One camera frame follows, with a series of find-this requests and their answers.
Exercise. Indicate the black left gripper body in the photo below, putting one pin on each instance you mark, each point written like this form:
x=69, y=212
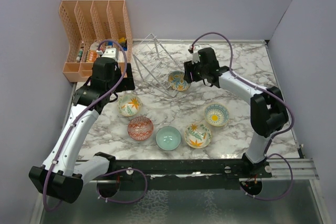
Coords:
x=126, y=83

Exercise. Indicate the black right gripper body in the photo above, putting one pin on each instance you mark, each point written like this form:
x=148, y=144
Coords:
x=196, y=72

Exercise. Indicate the blue yellow floral bowl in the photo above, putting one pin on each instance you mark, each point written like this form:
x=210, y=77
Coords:
x=177, y=82

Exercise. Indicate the red patterned bowl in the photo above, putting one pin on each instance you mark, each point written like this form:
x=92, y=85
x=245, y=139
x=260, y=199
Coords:
x=140, y=128

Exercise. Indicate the yellow sun blue bowl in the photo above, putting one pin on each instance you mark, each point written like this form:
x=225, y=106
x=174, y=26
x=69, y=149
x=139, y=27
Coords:
x=216, y=114

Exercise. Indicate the plain teal bowl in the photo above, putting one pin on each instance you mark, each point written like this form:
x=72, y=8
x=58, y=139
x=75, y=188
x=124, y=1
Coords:
x=168, y=138

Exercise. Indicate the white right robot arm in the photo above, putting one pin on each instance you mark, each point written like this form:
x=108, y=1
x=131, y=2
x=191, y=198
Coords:
x=268, y=113

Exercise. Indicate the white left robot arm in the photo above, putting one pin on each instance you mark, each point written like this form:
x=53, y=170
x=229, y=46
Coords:
x=58, y=176

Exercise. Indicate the orange flower bowl left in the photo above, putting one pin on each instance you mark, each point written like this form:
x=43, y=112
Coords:
x=129, y=105

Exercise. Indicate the orange flower bowl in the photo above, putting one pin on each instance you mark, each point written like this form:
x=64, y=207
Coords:
x=197, y=135
x=129, y=105

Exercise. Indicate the items in organizer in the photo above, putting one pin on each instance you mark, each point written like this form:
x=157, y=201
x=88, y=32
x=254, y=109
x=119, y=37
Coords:
x=105, y=49

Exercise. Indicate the orange flower bowl right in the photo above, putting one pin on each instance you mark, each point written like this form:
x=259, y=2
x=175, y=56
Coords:
x=197, y=135

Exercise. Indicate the orange plastic file organizer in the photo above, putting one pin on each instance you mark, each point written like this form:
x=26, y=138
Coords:
x=89, y=21

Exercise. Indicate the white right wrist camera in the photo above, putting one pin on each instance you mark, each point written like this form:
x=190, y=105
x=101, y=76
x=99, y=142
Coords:
x=195, y=57

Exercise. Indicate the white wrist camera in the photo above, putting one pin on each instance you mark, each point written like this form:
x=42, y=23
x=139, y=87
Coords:
x=195, y=57
x=111, y=53

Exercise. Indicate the white wire dish rack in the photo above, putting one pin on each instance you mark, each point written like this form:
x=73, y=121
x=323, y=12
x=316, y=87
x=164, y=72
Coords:
x=154, y=64

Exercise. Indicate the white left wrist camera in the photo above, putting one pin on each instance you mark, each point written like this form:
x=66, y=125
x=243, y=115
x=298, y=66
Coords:
x=111, y=53

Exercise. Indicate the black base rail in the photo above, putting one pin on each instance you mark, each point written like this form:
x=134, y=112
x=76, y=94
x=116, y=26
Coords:
x=184, y=174

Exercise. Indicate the aluminium rail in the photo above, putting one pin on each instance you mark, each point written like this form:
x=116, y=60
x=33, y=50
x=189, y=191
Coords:
x=302, y=169

